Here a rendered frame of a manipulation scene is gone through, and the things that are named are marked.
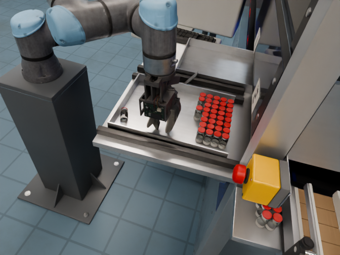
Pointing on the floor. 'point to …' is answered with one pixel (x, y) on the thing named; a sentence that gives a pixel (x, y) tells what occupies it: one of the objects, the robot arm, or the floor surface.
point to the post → (288, 107)
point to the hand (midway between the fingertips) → (163, 125)
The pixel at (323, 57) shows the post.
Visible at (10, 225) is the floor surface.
